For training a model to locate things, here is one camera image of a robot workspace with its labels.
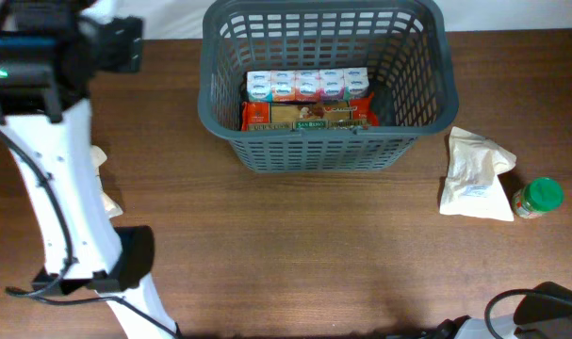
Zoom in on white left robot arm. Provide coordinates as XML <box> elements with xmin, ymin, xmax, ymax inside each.
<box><xmin>0</xmin><ymin>1</ymin><xmax>180</xmax><ymax>338</ymax></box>

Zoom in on orange spaghetti packet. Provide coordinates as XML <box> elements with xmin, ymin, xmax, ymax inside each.
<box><xmin>241</xmin><ymin>96</ymin><xmax>380</xmax><ymax>132</ymax></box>

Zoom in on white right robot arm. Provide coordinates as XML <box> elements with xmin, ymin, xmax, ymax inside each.
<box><xmin>422</xmin><ymin>282</ymin><xmax>572</xmax><ymax>339</ymax></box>

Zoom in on green lid glass jar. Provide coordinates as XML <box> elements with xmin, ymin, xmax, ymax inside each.
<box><xmin>512</xmin><ymin>177</ymin><xmax>564</xmax><ymax>218</ymax></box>

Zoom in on beige grain bag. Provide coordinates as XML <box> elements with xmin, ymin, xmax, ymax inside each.
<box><xmin>90</xmin><ymin>144</ymin><xmax>124</xmax><ymax>219</ymax></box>

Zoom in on grey plastic lattice basket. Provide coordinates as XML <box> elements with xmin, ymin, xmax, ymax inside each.
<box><xmin>198</xmin><ymin>0</ymin><xmax>459</xmax><ymax>173</ymax></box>

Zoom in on tissue pocket pack bundle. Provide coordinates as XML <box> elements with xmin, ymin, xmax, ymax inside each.
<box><xmin>246</xmin><ymin>68</ymin><xmax>369</xmax><ymax>103</ymax></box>

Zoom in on beige powder bag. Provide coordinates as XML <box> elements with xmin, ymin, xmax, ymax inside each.
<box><xmin>439</xmin><ymin>127</ymin><xmax>516</xmax><ymax>222</ymax></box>

